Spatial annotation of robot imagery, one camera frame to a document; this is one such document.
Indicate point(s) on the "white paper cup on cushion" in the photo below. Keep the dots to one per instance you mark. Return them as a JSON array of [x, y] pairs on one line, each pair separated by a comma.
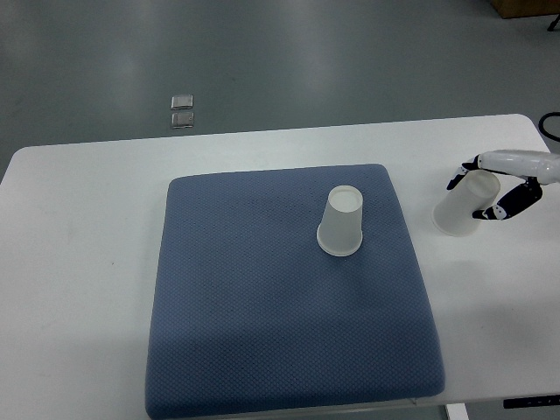
[[340, 231]]

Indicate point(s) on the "black tripod leg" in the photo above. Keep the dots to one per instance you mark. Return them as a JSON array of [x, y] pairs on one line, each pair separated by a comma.
[[553, 25]]

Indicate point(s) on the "black table control panel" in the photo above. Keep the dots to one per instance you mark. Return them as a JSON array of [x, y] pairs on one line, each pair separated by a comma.
[[531, 402]]

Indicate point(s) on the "blue fabric cushion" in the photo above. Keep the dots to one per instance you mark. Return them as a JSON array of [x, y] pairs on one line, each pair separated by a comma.
[[250, 314]]

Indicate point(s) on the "brown box corner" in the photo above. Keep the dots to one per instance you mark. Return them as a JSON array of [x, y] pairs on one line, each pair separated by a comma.
[[525, 8]]

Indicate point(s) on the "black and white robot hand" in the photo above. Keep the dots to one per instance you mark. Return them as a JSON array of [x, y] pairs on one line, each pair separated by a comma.
[[535, 168]]

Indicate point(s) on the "upper metal floor plate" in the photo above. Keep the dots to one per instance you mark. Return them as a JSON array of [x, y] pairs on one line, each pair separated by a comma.
[[182, 101]]

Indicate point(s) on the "white table leg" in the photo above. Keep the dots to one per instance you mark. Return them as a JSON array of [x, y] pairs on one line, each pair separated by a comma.
[[456, 411]]

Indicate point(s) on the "white paper cup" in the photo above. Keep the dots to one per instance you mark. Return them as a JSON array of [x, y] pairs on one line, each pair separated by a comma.
[[453, 215], [340, 231]]

